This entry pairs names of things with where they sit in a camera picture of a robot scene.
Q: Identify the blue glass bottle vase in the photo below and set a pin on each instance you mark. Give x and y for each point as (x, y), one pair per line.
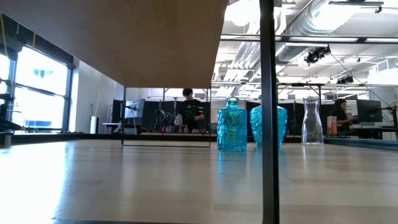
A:
(232, 127)

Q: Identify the blue urn-shaped glass vase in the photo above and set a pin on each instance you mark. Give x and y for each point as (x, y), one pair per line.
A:
(255, 124)

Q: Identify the white paper roll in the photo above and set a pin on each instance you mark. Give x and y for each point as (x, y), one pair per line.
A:
(93, 124)

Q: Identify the black metal bracket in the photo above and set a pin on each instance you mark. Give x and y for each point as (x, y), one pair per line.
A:
(9, 124)

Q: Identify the black ceiling spotlight cluster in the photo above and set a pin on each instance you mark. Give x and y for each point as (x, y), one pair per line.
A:
(317, 55)

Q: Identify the silver ceiling air duct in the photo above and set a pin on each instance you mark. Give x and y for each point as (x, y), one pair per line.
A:
(306, 25)

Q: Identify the black computer monitor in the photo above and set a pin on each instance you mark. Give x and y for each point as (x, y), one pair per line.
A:
(369, 110)

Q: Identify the tall clear glass carafe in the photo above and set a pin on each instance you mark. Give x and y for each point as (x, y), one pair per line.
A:
(311, 124)

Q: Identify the large window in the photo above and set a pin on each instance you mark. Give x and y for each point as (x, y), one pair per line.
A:
(40, 93)

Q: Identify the grey angled monitor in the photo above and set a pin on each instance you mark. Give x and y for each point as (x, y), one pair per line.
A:
(136, 109)

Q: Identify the linear ceiling light bar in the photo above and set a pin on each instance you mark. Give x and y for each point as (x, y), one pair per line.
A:
(311, 39)

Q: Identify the black overhead beam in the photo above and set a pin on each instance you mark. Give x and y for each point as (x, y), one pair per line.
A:
(298, 84)

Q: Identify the orange cardboard box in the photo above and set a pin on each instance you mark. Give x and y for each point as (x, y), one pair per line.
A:
(332, 125)

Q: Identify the person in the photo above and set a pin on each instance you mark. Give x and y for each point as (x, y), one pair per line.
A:
(340, 113)
(190, 109)

